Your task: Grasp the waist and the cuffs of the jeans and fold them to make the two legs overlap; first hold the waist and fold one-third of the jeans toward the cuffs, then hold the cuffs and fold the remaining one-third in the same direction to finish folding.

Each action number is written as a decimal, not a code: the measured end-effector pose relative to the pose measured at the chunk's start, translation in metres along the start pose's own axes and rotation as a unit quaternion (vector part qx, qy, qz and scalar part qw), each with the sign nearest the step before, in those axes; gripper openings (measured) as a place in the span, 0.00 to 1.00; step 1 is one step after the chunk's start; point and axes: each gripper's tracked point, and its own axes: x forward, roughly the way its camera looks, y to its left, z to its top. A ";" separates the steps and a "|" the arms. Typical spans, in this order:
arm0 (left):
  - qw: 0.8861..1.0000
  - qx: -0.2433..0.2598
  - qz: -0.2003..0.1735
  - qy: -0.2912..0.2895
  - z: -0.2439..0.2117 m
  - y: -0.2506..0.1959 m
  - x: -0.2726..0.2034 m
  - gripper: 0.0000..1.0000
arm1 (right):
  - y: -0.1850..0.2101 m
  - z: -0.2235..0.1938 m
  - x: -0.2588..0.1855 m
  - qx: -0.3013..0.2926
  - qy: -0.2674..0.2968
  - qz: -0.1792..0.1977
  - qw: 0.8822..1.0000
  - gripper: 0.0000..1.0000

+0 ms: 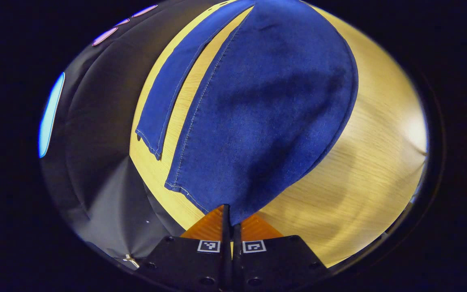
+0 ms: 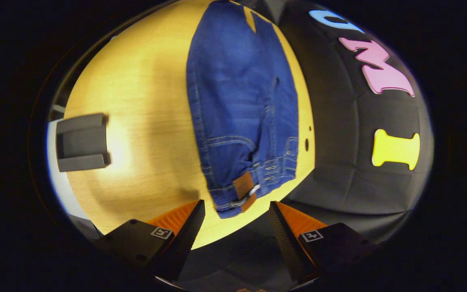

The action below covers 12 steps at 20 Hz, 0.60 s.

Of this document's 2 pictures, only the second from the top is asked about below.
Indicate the dark grey holder bracket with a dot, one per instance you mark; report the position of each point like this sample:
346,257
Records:
81,142

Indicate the blue denim jeans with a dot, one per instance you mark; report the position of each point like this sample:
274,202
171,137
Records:
233,89

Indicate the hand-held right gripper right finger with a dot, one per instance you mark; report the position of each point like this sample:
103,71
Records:
286,239

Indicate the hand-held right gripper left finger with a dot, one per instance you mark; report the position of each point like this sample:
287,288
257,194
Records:
187,239

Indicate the black backdrop cloth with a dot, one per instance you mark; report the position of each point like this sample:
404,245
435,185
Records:
339,134

